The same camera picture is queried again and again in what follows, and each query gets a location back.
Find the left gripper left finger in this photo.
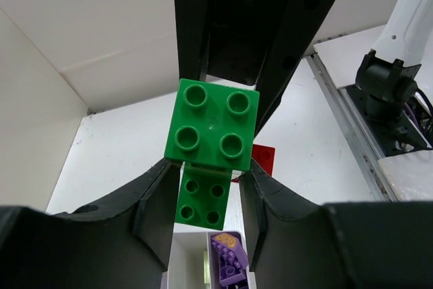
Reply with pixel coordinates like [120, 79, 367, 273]
[1, 159, 178, 288]

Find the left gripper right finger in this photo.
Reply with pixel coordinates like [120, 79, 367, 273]
[240, 162, 432, 288]

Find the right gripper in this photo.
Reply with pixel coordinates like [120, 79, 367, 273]
[175, 0, 335, 135]

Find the purple lego brick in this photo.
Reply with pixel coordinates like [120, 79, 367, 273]
[210, 233, 250, 286]

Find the green duplo brick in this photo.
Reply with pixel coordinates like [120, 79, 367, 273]
[164, 79, 260, 171]

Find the green and red duplo stack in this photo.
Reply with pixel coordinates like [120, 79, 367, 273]
[175, 163, 232, 230]

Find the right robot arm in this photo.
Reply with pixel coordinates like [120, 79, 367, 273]
[175, 0, 432, 131]

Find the left clear divided container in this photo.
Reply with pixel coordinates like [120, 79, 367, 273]
[160, 231, 211, 288]

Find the red square lego plate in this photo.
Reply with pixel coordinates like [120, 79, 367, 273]
[252, 144, 275, 176]

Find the metal table rail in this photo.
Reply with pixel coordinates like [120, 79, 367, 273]
[306, 54, 398, 202]

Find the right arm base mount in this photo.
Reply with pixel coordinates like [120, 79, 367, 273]
[346, 49, 432, 157]

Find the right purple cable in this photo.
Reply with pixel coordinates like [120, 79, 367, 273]
[394, 87, 433, 151]

